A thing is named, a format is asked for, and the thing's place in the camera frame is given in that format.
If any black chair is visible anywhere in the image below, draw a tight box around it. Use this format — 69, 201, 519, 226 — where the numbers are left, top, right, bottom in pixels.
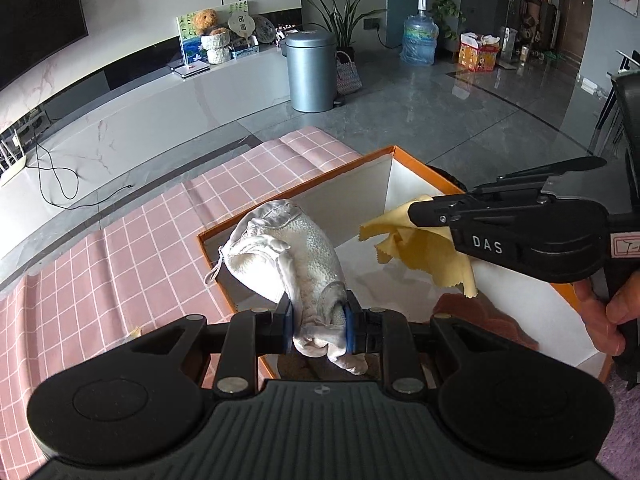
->
594, 72, 640, 162

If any yellow cleaning cloth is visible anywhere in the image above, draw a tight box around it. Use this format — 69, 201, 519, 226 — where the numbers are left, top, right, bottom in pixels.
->
357, 192, 479, 299

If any white towel cloth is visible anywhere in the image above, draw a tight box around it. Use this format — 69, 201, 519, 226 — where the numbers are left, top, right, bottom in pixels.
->
205, 200, 372, 377

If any person's right hand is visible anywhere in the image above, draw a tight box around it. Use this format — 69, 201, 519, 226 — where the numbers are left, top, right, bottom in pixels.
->
573, 266, 640, 358

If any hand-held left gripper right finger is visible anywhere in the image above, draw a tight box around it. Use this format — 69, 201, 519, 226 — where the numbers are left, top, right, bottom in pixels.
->
342, 290, 540, 396

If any pink checkered tablecloth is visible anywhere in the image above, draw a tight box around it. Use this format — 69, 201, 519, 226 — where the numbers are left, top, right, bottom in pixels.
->
0, 127, 364, 463

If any brown teddy bear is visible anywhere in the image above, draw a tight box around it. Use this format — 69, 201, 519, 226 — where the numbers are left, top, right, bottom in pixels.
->
192, 8, 219, 37

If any orange cardboard box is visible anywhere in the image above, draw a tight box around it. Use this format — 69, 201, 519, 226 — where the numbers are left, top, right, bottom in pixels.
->
196, 145, 614, 384

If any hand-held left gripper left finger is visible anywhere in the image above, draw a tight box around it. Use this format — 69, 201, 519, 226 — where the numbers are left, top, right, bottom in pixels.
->
127, 292, 296, 396

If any teddy bear with baskets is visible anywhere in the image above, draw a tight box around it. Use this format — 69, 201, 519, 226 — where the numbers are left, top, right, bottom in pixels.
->
176, 1, 251, 67

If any woven basket bag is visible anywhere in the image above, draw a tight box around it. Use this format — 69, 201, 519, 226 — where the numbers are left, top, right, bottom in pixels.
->
334, 51, 362, 96

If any orange gift box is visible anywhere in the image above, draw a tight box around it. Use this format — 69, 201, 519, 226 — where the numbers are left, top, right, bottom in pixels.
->
458, 32, 501, 72

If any white marble television console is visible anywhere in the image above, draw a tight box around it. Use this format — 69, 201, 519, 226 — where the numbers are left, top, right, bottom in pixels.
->
0, 42, 303, 281

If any black cable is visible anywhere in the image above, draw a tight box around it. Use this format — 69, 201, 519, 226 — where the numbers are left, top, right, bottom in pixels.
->
34, 135, 134, 207

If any decorative plate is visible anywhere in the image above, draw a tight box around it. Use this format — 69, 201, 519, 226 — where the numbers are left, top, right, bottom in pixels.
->
252, 16, 276, 45

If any round paper fan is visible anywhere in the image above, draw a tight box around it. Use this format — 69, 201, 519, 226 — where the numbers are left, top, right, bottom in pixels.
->
228, 12, 251, 44

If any black wall television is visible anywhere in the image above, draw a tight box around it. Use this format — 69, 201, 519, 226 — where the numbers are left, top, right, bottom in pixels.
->
0, 0, 90, 92

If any brown door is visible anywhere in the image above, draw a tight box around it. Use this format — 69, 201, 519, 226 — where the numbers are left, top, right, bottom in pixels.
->
557, 0, 594, 64

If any silver laptop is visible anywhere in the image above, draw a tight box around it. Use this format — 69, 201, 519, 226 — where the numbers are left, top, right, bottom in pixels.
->
172, 59, 211, 80

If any blue water jug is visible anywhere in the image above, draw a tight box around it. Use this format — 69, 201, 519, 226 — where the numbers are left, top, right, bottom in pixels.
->
400, 0, 440, 66

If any grey metal trash can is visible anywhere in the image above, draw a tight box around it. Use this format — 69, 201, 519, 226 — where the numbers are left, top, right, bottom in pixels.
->
283, 29, 337, 114

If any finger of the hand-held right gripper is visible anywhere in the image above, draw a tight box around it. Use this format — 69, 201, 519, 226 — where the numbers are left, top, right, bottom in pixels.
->
467, 156, 608, 197
407, 193, 548, 235

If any white router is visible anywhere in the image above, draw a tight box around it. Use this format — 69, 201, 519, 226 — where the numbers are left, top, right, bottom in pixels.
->
0, 127, 29, 189

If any long-leaf potted plant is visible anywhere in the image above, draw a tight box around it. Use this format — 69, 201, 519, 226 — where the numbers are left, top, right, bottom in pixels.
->
290, 0, 389, 55

